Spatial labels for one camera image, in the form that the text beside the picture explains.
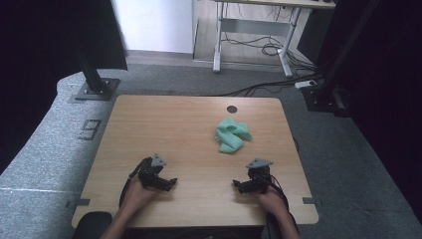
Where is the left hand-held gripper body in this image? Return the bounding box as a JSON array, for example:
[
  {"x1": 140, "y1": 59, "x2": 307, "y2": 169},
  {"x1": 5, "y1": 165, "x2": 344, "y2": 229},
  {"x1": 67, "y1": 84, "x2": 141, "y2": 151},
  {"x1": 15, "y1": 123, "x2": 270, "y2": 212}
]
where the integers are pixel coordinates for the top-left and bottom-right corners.
[{"x1": 136, "y1": 152, "x2": 167, "y2": 191}]

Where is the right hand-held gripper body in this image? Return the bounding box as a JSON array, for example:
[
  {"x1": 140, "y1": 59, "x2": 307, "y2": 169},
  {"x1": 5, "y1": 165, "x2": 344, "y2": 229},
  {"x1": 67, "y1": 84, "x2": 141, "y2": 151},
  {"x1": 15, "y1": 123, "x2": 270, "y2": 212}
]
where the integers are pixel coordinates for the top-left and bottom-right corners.
[{"x1": 245, "y1": 157, "x2": 275, "y2": 195}]

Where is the person's left hand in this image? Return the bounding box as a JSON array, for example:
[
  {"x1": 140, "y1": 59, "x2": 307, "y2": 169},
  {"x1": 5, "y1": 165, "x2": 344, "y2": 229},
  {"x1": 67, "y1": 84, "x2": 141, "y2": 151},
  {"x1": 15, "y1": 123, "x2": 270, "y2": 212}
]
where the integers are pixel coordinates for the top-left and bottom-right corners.
[{"x1": 119, "y1": 174, "x2": 161, "y2": 214}]

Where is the person's right hand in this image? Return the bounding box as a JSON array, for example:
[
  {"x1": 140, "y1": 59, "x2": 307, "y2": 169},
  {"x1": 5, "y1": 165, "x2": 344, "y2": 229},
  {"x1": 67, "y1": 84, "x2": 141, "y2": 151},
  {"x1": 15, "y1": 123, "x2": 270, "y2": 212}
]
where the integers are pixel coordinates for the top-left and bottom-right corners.
[{"x1": 252, "y1": 186, "x2": 291, "y2": 219}]

